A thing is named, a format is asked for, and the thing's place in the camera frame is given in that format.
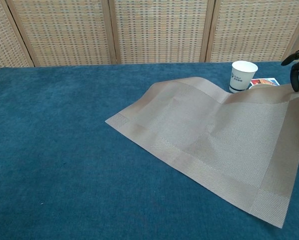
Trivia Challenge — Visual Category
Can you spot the woven bamboo folding screen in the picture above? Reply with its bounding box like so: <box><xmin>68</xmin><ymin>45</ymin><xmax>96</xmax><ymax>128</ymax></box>
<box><xmin>0</xmin><ymin>0</ymin><xmax>299</xmax><ymax>72</ymax></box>

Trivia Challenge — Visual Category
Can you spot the beige bowl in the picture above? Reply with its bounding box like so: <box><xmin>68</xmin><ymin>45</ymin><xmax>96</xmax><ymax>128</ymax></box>
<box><xmin>248</xmin><ymin>84</ymin><xmax>274</xmax><ymax>90</ymax></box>

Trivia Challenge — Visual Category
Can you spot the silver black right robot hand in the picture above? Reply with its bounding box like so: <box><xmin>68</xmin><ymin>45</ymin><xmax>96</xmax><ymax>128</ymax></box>
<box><xmin>280</xmin><ymin>46</ymin><xmax>299</xmax><ymax>93</ymax></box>

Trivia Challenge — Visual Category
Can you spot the grey-brown woven placemat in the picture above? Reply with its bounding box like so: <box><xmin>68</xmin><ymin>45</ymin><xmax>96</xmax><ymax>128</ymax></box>
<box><xmin>104</xmin><ymin>76</ymin><xmax>299</xmax><ymax>229</ymax></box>

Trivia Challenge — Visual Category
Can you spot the colourful picture postcard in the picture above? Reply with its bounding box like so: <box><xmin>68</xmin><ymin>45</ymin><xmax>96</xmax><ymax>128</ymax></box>
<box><xmin>249</xmin><ymin>77</ymin><xmax>280</xmax><ymax>87</ymax></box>

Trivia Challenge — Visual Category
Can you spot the blue felt table cover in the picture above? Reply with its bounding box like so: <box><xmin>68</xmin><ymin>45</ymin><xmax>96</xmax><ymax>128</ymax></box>
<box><xmin>0</xmin><ymin>61</ymin><xmax>299</xmax><ymax>240</ymax></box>

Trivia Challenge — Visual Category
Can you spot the white paper cup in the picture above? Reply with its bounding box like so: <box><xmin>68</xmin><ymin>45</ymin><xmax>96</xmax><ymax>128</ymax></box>
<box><xmin>228</xmin><ymin>60</ymin><xmax>259</xmax><ymax>94</ymax></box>

